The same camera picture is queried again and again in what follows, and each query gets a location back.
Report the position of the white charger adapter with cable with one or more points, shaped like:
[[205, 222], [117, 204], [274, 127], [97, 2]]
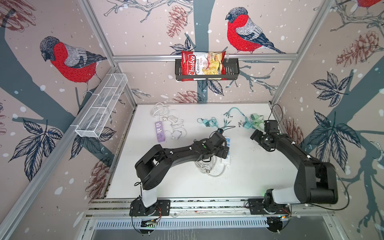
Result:
[[177, 127]]

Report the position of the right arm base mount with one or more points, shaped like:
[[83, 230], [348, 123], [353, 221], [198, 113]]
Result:
[[262, 207]]

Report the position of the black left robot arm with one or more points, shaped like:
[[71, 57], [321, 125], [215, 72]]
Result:
[[154, 165]]

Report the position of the teal charger with cable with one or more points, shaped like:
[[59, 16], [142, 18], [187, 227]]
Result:
[[213, 123]]

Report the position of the red cassava chips bag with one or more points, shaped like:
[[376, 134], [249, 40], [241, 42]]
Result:
[[202, 63]]

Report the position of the white mesh wall shelf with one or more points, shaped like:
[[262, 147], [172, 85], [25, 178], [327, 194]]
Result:
[[99, 112]]

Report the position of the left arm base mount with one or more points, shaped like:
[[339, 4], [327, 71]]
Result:
[[159, 209]]

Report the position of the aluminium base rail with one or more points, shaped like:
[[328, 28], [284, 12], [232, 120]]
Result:
[[200, 208]]

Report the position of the black wire wall basket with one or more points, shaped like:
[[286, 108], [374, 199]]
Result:
[[228, 70]]

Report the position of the white blue power strip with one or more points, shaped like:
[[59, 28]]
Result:
[[214, 166]]

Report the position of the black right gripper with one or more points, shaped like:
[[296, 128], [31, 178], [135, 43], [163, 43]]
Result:
[[255, 135]]

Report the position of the purple power strip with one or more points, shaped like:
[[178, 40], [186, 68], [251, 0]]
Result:
[[160, 134]]

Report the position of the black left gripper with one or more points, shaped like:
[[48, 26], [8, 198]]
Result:
[[222, 153]]

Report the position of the light green charger with cable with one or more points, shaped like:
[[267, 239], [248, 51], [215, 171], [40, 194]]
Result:
[[255, 121]]

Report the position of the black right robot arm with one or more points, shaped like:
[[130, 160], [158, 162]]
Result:
[[316, 181]]

